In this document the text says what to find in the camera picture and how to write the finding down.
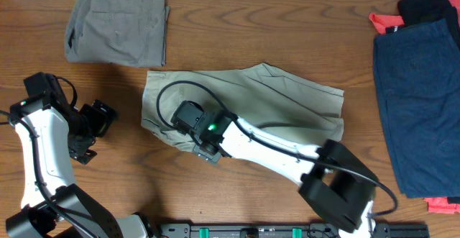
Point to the navy blue garment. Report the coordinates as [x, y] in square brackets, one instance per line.
[416, 76]

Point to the black garment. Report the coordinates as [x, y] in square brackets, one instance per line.
[427, 8]

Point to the folded dark grey shorts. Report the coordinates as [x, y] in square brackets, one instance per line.
[123, 32]

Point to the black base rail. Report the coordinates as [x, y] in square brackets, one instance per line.
[314, 230]

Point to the red garment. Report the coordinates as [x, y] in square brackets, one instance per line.
[383, 22]

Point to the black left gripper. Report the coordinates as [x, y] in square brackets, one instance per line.
[103, 117]

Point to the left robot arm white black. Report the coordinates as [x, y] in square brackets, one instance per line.
[53, 133]

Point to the light khaki shorts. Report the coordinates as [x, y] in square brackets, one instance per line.
[269, 98]

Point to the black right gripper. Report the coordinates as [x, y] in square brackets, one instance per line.
[205, 154]

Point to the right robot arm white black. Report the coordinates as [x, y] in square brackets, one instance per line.
[331, 179]

